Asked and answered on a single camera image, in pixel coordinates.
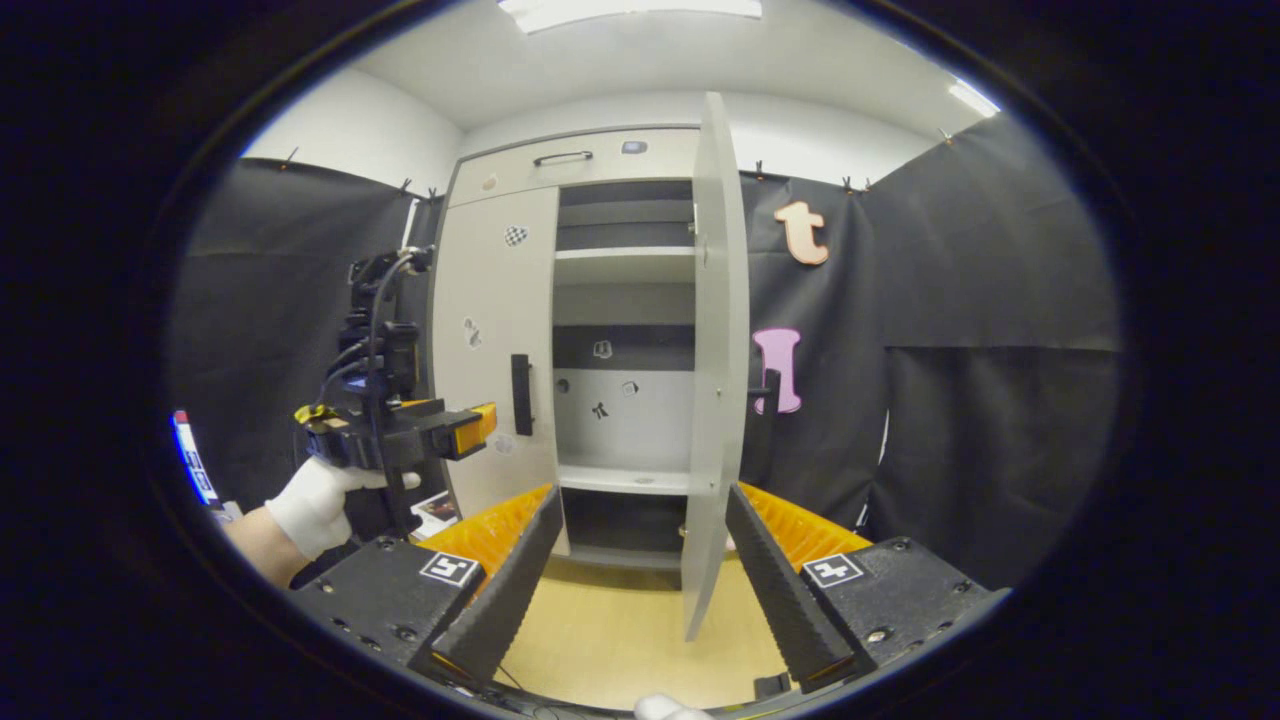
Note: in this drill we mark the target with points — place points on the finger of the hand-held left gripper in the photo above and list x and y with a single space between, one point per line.
472 430

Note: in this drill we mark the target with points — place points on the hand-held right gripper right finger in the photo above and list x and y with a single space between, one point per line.
785 600

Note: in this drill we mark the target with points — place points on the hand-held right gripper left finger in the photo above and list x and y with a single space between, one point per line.
505 600

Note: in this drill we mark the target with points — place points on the grey cabinet door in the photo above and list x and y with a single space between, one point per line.
715 350
490 300

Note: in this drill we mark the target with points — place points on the grey double-door shoe cabinet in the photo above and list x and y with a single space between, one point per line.
620 430

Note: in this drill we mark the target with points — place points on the white cabinet shelf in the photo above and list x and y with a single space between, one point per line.
625 262
625 480

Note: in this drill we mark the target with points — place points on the grey cabinet drawer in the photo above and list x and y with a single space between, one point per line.
520 180

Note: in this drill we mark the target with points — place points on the white paper sheet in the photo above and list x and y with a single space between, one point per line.
230 512

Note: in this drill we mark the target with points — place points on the standing banner poster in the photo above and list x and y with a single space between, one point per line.
192 460

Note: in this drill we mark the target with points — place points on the black backdrop cloth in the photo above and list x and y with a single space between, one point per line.
950 300

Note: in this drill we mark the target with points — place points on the wide ceiling light panel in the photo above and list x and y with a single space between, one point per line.
630 10

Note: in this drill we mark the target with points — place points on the narrow ceiling light panel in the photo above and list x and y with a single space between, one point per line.
974 98

